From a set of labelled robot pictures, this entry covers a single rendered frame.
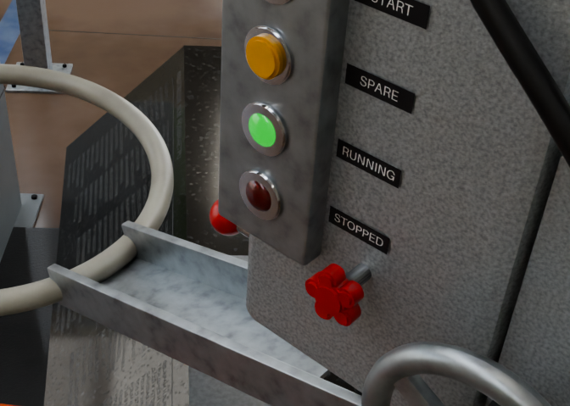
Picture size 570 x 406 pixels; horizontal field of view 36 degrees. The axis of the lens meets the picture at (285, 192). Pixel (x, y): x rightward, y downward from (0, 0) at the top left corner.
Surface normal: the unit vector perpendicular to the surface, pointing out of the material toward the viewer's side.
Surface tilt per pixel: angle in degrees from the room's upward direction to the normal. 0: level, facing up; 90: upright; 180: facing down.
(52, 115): 0
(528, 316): 90
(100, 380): 45
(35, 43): 90
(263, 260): 90
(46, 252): 0
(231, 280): 90
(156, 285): 16
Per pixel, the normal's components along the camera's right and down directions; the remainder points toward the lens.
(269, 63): -0.65, 0.43
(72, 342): -0.66, -0.56
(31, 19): 0.04, 0.61
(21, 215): 0.06, -0.80
